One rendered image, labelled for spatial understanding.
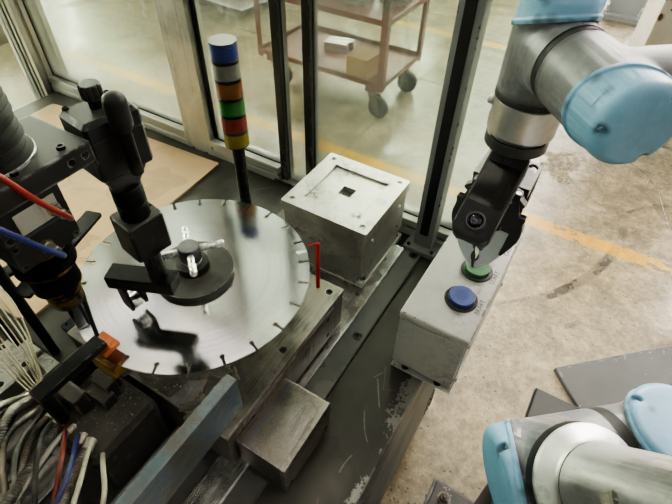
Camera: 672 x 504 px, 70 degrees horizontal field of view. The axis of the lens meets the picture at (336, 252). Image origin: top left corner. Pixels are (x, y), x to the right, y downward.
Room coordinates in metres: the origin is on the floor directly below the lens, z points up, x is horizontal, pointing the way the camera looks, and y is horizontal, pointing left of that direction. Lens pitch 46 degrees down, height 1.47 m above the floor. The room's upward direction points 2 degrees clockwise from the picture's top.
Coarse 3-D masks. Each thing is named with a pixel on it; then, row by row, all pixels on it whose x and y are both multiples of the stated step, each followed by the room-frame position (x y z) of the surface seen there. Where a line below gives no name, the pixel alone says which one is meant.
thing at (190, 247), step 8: (184, 232) 0.49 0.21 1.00; (184, 240) 0.47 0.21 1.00; (192, 240) 0.47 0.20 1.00; (184, 248) 0.46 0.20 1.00; (192, 248) 0.46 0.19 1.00; (200, 248) 0.46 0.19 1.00; (208, 248) 0.47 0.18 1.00; (168, 256) 0.45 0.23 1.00; (176, 256) 0.45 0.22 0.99; (184, 256) 0.45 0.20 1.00; (192, 256) 0.45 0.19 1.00; (200, 256) 0.46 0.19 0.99; (184, 264) 0.45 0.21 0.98; (192, 264) 0.43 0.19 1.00; (192, 272) 0.42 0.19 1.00
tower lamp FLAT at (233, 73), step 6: (216, 66) 0.75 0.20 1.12; (222, 66) 0.74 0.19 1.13; (228, 66) 0.75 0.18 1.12; (234, 66) 0.75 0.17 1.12; (216, 72) 0.75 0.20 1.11; (222, 72) 0.74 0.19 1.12; (228, 72) 0.75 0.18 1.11; (234, 72) 0.75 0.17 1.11; (240, 72) 0.77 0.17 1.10; (216, 78) 0.75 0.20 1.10; (222, 78) 0.74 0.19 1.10; (228, 78) 0.74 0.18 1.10; (234, 78) 0.75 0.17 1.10; (240, 78) 0.76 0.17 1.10
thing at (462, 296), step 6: (456, 288) 0.48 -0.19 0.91; (462, 288) 0.48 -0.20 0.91; (468, 288) 0.48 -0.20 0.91; (450, 294) 0.47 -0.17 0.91; (456, 294) 0.47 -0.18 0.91; (462, 294) 0.47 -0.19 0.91; (468, 294) 0.47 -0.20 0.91; (474, 294) 0.47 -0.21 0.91; (450, 300) 0.46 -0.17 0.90; (456, 300) 0.46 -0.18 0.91; (462, 300) 0.46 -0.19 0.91; (468, 300) 0.46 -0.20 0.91; (474, 300) 0.46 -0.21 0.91; (456, 306) 0.45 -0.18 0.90; (462, 306) 0.45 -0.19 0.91; (468, 306) 0.45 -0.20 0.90
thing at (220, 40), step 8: (208, 40) 0.76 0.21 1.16; (216, 40) 0.76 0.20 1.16; (224, 40) 0.76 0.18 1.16; (232, 40) 0.76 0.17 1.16; (216, 48) 0.74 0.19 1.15; (224, 48) 0.75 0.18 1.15; (232, 48) 0.75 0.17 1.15; (216, 56) 0.74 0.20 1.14; (224, 56) 0.74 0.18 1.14; (232, 56) 0.75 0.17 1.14; (224, 64) 0.74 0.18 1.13
